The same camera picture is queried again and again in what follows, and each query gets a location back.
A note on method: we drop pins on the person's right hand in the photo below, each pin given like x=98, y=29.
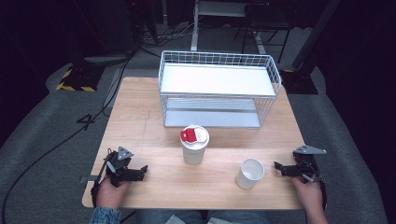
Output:
x=309, y=194

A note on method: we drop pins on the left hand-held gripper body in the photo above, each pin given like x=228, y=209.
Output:
x=118, y=163

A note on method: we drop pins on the person's legs in jeans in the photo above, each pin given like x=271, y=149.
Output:
x=149, y=217

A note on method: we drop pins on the person's left hand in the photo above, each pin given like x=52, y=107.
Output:
x=109, y=194

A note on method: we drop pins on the black chair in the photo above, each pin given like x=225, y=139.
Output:
x=264, y=18

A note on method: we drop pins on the white paper cup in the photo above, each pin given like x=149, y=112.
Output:
x=249, y=174

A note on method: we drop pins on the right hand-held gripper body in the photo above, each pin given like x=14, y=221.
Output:
x=306, y=166

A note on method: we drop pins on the white paper sheet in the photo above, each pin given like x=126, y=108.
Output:
x=176, y=220
x=219, y=221

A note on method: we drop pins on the white cup with red lid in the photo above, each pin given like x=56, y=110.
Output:
x=193, y=149

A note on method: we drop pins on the black yellow striped base plate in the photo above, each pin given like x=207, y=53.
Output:
x=79, y=79

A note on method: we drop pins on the white desk frame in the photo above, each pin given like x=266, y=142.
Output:
x=195, y=28

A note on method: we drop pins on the black stand with base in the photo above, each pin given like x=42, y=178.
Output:
x=300, y=82

